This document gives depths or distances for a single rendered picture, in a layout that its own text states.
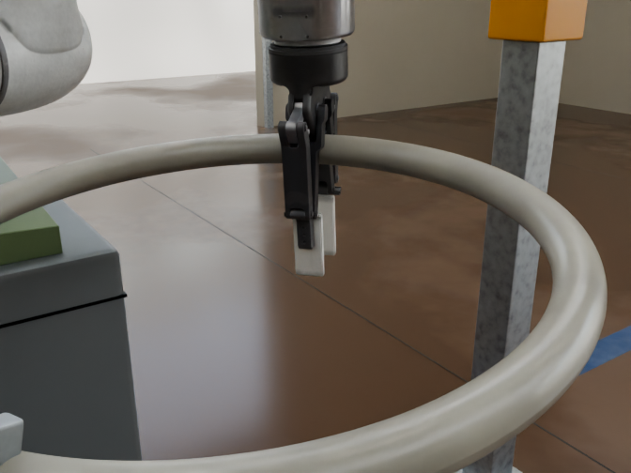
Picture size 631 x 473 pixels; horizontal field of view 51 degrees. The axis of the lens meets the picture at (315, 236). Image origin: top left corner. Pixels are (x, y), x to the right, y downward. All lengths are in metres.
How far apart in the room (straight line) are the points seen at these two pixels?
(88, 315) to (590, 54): 6.55
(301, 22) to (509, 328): 0.95
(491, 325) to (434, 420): 1.15
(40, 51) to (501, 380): 0.79
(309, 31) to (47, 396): 0.52
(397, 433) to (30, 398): 0.63
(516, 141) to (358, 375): 1.00
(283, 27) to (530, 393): 0.41
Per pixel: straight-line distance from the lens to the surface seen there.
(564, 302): 0.38
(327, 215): 0.72
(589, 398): 2.09
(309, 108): 0.62
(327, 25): 0.61
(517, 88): 1.29
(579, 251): 0.43
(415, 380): 2.04
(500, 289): 1.39
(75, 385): 0.87
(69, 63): 1.02
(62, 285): 0.81
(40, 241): 0.81
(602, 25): 7.04
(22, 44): 0.96
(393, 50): 6.40
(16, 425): 0.30
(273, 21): 0.62
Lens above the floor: 1.09
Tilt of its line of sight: 20 degrees down
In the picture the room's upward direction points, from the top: straight up
